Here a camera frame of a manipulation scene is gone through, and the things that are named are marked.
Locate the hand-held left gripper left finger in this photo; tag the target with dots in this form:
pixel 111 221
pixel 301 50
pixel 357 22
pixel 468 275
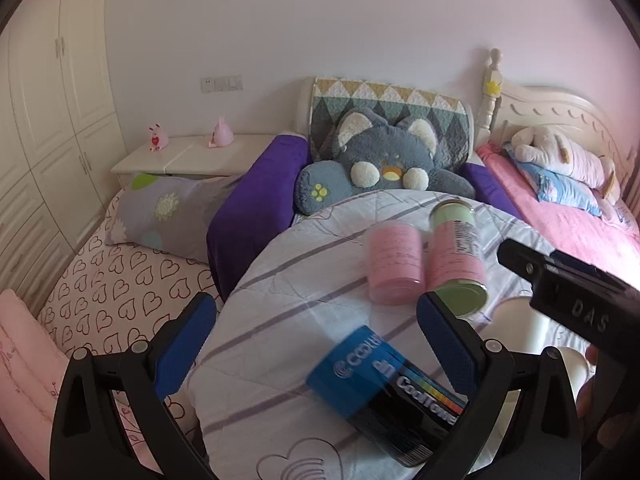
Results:
pixel 185 342

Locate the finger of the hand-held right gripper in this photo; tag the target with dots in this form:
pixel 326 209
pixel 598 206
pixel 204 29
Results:
pixel 522 260

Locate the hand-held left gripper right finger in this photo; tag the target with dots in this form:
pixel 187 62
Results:
pixel 447 347

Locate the blue and black cup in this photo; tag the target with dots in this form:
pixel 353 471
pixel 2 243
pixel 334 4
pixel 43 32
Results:
pixel 370 385

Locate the pink and green cup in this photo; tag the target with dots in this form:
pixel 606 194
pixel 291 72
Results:
pixel 457 255

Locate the white cup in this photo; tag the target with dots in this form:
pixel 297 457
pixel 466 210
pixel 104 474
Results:
pixel 515 325

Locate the person's right hand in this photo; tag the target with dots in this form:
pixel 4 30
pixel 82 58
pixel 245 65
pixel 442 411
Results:
pixel 612 400

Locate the pink bedsheet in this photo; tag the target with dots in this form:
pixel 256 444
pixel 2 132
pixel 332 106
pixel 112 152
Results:
pixel 550 225

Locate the blue pillow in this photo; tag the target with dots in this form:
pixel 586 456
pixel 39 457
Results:
pixel 560 187

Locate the heart print bedsheet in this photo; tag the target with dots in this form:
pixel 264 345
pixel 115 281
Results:
pixel 110 300

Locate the white striped quilt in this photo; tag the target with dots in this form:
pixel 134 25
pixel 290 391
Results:
pixel 280 320

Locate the white and pink plush toy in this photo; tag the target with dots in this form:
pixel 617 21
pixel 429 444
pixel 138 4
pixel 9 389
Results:
pixel 565 157

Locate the grey floral pillow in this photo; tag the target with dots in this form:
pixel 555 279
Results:
pixel 180 220

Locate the purple blanket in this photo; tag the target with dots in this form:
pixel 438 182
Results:
pixel 250 210

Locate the cream carved bed headboard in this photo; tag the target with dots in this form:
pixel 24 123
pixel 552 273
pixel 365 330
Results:
pixel 550 105

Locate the pink folded blanket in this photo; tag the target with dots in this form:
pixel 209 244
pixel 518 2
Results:
pixel 25 360

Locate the grey cat plush cushion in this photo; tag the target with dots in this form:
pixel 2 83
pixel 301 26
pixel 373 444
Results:
pixel 380 150

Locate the white nightstand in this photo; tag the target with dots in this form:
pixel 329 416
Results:
pixel 200 155

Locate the diamond pattern quilted cover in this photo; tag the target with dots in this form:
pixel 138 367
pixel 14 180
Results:
pixel 400 100

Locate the pink bunny figurine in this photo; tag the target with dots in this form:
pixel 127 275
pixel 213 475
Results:
pixel 157 139

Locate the pink cone figurine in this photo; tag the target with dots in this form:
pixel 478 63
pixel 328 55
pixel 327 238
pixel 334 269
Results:
pixel 221 136

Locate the white wardrobe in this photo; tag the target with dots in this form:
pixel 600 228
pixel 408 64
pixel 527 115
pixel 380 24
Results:
pixel 50 110

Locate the white wall socket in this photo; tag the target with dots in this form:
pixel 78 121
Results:
pixel 207 85

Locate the white wall switch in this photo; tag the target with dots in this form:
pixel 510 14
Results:
pixel 229 83

